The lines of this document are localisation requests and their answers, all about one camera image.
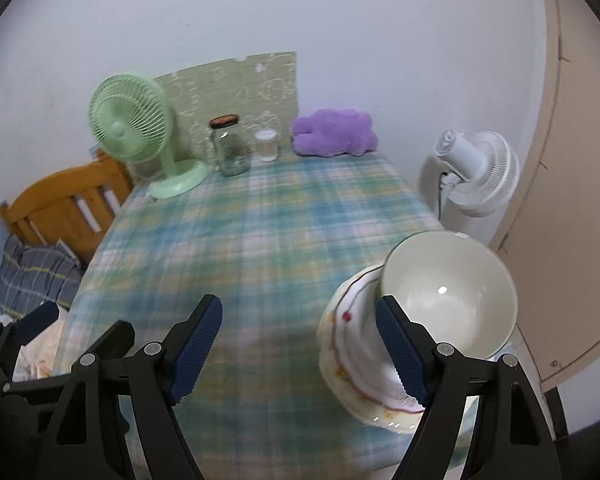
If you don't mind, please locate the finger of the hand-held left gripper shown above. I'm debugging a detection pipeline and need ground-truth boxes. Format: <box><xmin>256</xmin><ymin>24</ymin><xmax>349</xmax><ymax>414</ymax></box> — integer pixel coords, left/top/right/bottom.
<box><xmin>10</xmin><ymin>320</ymin><xmax>136</xmax><ymax>396</ymax></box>
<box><xmin>0</xmin><ymin>301</ymin><xmax>61</xmax><ymax>361</ymax></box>

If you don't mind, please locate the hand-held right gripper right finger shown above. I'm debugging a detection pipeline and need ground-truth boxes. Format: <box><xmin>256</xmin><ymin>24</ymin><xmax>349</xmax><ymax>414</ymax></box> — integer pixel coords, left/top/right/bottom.
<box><xmin>375</xmin><ymin>295</ymin><xmax>563</xmax><ymax>480</ymax></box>

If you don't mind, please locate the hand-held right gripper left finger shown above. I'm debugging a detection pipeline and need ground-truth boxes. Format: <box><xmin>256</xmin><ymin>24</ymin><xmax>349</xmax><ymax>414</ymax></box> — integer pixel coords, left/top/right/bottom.
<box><xmin>42</xmin><ymin>294</ymin><xmax>224</xmax><ymax>480</ymax></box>

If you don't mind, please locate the white plate with red mark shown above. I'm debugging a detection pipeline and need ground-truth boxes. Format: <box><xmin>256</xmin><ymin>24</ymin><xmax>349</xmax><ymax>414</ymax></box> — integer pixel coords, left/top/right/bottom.
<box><xmin>317</xmin><ymin>262</ymin><xmax>426</xmax><ymax>413</ymax></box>

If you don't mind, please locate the large round floral plate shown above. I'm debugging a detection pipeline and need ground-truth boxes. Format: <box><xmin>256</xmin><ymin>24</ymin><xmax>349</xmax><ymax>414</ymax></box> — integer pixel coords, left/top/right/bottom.
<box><xmin>319</xmin><ymin>350</ymin><xmax>426</xmax><ymax>436</ymax></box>

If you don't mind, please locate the grey ceramic bowl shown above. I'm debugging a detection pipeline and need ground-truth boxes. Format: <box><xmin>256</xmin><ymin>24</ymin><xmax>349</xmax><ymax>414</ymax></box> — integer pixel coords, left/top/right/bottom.
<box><xmin>379</xmin><ymin>231</ymin><xmax>520</xmax><ymax>361</ymax></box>

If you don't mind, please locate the peach cloth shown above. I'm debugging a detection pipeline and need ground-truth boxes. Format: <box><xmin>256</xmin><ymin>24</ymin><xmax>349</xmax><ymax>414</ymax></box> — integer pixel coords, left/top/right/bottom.
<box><xmin>12</xmin><ymin>317</ymin><xmax>67</xmax><ymax>381</ymax></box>

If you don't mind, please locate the grey plaid pillow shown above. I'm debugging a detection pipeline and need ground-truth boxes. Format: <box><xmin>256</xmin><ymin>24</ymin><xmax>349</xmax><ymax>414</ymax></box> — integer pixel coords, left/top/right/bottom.
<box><xmin>0</xmin><ymin>237</ymin><xmax>83</xmax><ymax>318</ymax></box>

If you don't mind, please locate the wooden headboard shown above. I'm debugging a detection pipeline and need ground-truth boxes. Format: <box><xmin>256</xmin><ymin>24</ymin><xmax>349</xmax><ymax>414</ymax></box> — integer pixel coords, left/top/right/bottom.
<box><xmin>0</xmin><ymin>150</ymin><xmax>135</xmax><ymax>263</ymax></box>

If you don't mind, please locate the plaid tablecloth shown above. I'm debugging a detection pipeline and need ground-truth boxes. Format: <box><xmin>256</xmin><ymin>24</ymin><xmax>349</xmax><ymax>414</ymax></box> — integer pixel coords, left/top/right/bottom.
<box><xmin>52</xmin><ymin>152</ymin><xmax>481</xmax><ymax>466</ymax></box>

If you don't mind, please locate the glass jar with brown lid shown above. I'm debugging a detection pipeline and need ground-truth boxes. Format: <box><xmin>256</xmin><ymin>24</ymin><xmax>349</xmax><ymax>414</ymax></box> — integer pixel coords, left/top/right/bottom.
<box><xmin>207</xmin><ymin>115</ymin><xmax>252</xmax><ymax>177</ymax></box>

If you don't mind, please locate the white standing fan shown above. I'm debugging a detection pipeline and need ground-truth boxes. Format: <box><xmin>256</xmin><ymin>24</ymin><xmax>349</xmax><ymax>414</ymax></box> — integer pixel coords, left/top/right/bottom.
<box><xmin>417</xmin><ymin>129</ymin><xmax>521</xmax><ymax>233</ymax></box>

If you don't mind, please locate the small white-lid jar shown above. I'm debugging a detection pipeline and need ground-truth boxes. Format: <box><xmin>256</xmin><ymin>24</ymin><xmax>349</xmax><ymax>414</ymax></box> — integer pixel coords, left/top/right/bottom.
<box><xmin>254</xmin><ymin>129</ymin><xmax>280</xmax><ymax>162</ymax></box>

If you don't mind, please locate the green desk fan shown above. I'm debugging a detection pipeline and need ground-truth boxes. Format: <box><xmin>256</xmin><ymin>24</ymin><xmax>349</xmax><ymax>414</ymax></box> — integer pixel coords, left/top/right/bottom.
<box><xmin>89</xmin><ymin>73</ymin><xmax>211</xmax><ymax>198</ymax></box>

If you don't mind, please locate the purple plush toy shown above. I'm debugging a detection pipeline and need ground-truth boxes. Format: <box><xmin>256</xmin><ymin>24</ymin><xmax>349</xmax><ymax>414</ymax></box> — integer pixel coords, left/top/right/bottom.
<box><xmin>290</xmin><ymin>108</ymin><xmax>379</xmax><ymax>157</ymax></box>

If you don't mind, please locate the beige door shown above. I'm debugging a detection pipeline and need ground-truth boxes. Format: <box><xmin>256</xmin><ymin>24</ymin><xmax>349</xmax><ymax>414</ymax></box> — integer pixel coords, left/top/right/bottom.
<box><xmin>490</xmin><ymin>0</ymin><xmax>600</xmax><ymax>396</ymax></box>

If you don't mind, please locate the green printed board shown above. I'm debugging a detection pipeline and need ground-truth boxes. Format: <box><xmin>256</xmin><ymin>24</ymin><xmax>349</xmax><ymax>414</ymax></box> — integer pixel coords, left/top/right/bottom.
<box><xmin>152</xmin><ymin>51</ymin><xmax>301</xmax><ymax>161</ymax></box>

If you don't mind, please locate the black power cable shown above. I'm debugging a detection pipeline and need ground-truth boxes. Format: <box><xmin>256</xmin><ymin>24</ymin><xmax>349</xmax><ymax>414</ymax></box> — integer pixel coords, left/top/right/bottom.
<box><xmin>436</xmin><ymin>172</ymin><xmax>449</xmax><ymax>221</ymax></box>

